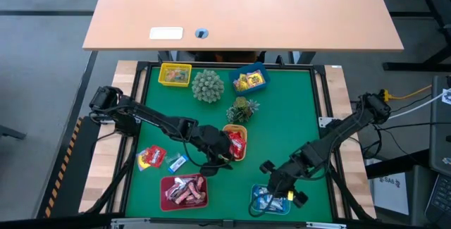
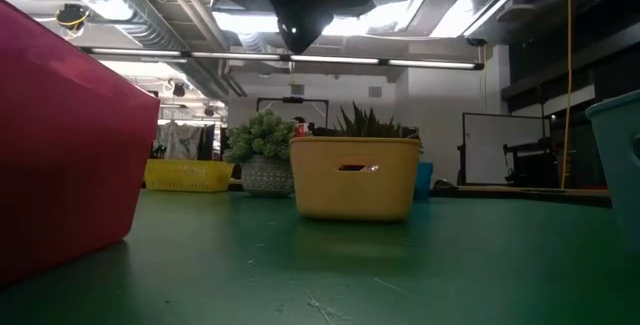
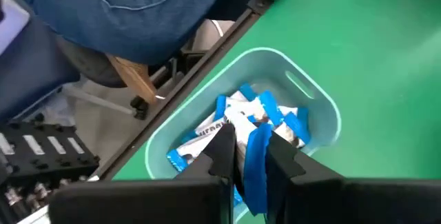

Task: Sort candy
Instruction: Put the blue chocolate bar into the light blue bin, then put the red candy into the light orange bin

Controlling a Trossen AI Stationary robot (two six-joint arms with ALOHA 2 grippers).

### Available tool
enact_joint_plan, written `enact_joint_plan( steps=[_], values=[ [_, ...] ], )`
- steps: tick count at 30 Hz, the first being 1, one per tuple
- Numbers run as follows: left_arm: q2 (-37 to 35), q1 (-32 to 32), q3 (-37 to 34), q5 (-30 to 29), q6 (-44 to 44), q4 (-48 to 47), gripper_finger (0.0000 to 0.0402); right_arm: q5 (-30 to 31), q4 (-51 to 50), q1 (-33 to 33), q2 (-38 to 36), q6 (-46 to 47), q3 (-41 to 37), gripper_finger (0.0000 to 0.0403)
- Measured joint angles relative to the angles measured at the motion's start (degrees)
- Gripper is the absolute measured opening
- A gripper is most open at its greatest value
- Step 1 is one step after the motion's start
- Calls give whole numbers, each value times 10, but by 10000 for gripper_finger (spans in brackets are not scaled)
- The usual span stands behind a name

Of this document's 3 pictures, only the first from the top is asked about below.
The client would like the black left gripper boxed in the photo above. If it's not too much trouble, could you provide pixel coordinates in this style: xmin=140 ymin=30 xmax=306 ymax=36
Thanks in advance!
xmin=192 ymin=124 xmax=235 ymax=178

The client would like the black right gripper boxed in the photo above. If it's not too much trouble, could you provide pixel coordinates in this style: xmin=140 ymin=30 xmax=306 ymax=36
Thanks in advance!
xmin=259 ymin=160 xmax=309 ymax=209

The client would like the yellow Sour Patch candy bag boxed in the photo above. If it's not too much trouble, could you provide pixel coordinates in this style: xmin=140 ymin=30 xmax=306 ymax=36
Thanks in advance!
xmin=233 ymin=73 xmax=249 ymax=92
xmin=245 ymin=69 xmax=266 ymax=89

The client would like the teal plastic bin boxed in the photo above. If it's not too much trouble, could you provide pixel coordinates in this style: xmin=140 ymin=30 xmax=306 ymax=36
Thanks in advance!
xmin=249 ymin=182 xmax=292 ymax=216

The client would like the orange plastic bin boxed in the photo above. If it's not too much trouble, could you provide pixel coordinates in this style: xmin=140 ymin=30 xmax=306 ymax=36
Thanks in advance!
xmin=222 ymin=123 xmax=249 ymax=162

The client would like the green table mat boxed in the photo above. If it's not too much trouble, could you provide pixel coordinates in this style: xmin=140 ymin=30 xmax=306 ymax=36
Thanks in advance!
xmin=125 ymin=66 xmax=333 ymax=222

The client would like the spiky green succulent plant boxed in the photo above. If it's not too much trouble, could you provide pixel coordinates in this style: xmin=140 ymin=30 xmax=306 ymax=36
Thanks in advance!
xmin=225 ymin=96 xmax=261 ymax=124

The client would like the red plastic bin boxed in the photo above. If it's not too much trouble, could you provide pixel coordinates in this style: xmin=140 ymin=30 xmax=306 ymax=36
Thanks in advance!
xmin=159 ymin=173 xmax=209 ymax=211

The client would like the round pale succulent in pot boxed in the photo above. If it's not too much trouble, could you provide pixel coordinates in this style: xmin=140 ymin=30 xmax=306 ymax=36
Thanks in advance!
xmin=191 ymin=69 xmax=226 ymax=104

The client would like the white printed box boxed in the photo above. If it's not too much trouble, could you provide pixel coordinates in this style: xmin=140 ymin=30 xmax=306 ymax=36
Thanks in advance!
xmin=371 ymin=174 xmax=412 ymax=218

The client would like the yellow mesh basket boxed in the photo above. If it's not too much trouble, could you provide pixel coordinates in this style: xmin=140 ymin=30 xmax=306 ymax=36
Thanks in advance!
xmin=157 ymin=62 xmax=193 ymax=88

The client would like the white desk cover plate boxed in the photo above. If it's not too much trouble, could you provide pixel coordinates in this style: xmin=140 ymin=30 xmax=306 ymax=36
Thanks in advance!
xmin=149 ymin=27 xmax=184 ymax=40

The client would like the yellow black hazard tape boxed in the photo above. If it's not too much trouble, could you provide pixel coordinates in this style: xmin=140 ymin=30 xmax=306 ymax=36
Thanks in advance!
xmin=44 ymin=116 xmax=84 ymax=219

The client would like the black keyboard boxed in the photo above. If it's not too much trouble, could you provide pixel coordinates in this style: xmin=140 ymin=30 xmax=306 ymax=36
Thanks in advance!
xmin=424 ymin=174 xmax=451 ymax=228

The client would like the tan wooden desk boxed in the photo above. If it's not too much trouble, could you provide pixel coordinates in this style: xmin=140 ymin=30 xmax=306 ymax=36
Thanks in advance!
xmin=82 ymin=0 xmax=404 ymax=52

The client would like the grey cabinet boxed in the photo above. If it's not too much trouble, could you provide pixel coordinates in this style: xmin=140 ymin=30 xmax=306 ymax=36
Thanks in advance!
xmin=428 ymin=75 xmax=451 ymax=177

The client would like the dark furniture foot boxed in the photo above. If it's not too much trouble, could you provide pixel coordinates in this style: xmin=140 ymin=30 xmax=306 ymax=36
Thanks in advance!
xmin=0 ymin=125 xmax=27 ymax=141

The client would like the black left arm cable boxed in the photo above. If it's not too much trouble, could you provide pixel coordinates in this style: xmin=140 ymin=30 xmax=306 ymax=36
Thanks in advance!
xmin=181 ymin=140 xmax=226 ymax=169

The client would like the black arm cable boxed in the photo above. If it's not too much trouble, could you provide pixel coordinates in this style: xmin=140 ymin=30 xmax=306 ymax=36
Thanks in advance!
xmin=181 ymin=140 xmax=226 ymax=169
xmin=247 ymin=182 xmax=283 ymax=218

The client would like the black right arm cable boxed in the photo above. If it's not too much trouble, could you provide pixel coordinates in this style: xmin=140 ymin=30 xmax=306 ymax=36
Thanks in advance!
xmin=247 ymin=182 xmax=283 ymax=218

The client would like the black aluminium table frame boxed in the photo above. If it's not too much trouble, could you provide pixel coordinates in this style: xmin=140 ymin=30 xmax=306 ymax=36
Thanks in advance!
xmin=80 ymin=59 xmax=380 ymax=229

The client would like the black cable bundle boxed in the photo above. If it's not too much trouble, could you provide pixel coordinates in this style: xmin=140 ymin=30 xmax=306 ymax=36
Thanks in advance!
xmin=352 ymin=116 xmax=431 ymax=159

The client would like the yellow extension cord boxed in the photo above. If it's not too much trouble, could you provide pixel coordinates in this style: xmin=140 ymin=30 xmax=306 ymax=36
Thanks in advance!
xmin=380 ymin=84 xmax=433 ymax=103

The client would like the white cable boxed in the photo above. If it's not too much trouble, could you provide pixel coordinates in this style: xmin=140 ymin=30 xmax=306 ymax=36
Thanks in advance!
xmin=387 ymin=91 xmax=451 ymax=120

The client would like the black desk leg frame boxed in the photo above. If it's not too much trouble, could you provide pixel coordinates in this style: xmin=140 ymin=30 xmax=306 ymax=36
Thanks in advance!
xmin=373 ymin=0 xmax=451 ymax=73

